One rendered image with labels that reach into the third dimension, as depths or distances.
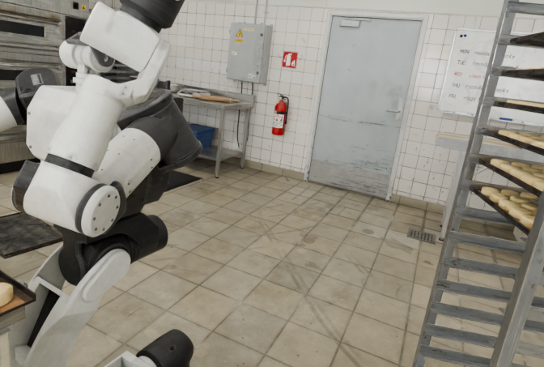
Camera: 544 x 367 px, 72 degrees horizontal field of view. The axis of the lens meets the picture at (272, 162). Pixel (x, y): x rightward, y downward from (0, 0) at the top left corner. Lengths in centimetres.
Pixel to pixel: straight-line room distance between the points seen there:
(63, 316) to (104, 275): 12
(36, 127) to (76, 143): 41
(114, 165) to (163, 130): 14
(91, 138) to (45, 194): 9
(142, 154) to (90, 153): 14
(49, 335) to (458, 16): 425
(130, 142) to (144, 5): 24
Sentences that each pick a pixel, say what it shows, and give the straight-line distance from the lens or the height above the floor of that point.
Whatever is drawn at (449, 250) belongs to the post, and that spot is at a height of 81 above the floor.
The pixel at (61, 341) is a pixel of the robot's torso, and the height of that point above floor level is 65.
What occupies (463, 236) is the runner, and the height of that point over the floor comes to 87.
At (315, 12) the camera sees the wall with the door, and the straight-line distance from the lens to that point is 476.
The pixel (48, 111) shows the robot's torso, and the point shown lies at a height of 119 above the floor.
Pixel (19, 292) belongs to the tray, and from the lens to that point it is 83.
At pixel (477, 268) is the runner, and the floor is 77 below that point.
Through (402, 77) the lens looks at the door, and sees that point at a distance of 449.
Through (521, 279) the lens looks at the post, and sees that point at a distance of 100.
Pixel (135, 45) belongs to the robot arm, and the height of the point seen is 134.
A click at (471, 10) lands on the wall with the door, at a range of 451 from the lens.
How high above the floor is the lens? 133
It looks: 14 degrees down
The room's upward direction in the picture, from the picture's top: 7 degrees clockwise
